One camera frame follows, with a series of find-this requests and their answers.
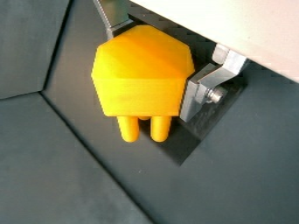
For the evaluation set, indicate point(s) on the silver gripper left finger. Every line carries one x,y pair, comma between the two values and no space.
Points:
114,13

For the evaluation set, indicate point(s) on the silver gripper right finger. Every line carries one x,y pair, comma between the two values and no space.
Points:
204,87

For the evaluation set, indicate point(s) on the yellow three prong object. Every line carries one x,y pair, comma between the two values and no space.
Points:
139,73

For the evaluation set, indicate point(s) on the black curved fixture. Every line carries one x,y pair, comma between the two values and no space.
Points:
188,134

